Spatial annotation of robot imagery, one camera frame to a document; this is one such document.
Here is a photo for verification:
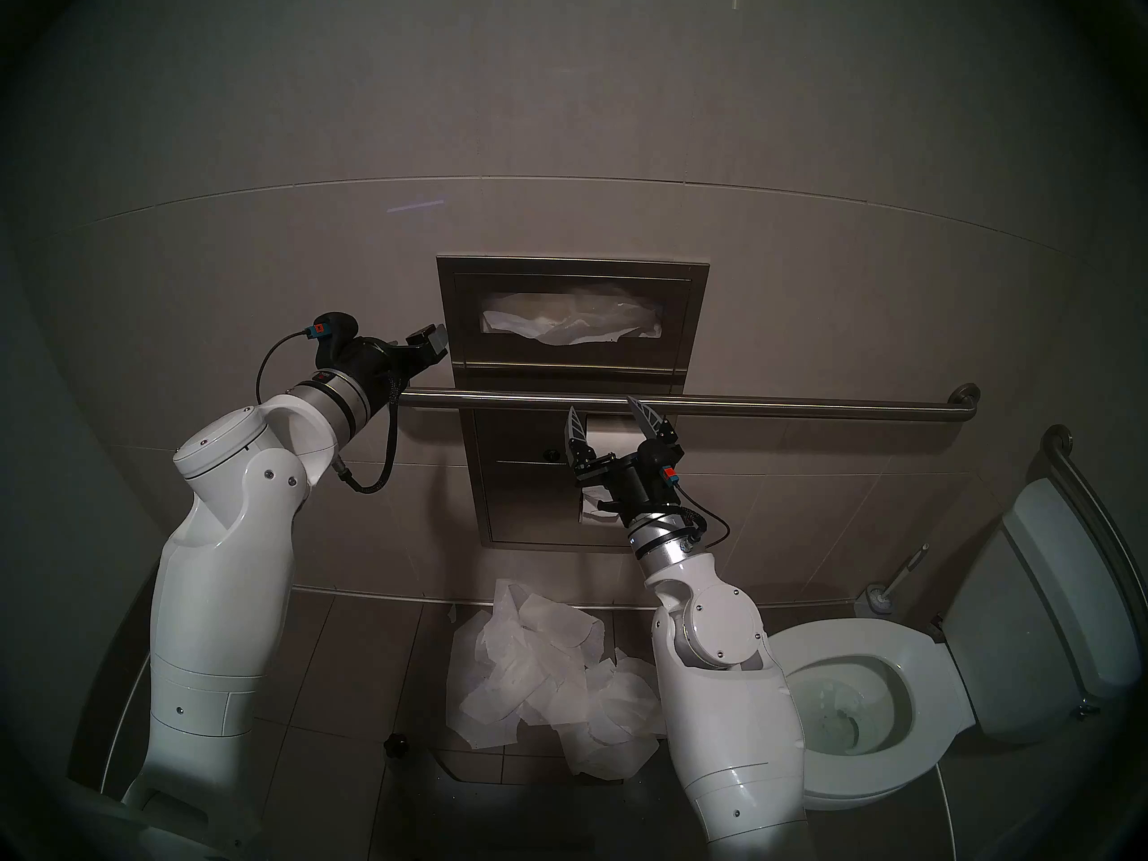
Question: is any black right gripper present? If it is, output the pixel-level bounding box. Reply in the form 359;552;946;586
563;395;676;521

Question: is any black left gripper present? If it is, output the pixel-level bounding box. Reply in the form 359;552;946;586
352;324;449;403

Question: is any white paper toilet seat cover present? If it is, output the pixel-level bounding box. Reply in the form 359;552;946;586
480;285;665;347

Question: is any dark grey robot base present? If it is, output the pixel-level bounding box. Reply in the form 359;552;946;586
377;734;709;861

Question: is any white toilet paper roll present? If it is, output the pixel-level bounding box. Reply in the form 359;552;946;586
578;413;651;526

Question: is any pile of crumpled seat covers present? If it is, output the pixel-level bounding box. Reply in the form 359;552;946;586
446;577;669;777

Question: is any toilet brush in holder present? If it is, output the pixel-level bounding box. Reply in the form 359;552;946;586
854;544;931;616

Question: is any long steel grab bar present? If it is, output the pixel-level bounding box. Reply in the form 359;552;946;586
399;382;981;425

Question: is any short steel grab bar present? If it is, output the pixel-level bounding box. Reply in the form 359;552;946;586
1040;424;1148;636

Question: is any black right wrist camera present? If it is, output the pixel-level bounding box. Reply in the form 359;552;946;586
641;438;687;492

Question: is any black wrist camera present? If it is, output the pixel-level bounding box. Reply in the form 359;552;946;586
641;438;687;492
305;312;361;371

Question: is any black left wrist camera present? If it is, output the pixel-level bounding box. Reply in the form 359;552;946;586
305;312;361;371

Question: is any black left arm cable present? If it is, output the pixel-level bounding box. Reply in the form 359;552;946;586
330;375;402;495

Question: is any stainless steel wall dispenser panel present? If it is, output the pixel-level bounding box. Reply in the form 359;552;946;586
437;256;711;553

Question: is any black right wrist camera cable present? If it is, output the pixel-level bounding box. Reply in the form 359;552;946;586
673;478;732;551

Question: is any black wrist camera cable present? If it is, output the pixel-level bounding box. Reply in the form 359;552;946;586
254;328;317;409
673;478;732;551

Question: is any black left wrist camera cable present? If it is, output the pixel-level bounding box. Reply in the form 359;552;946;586
254;328;317;409

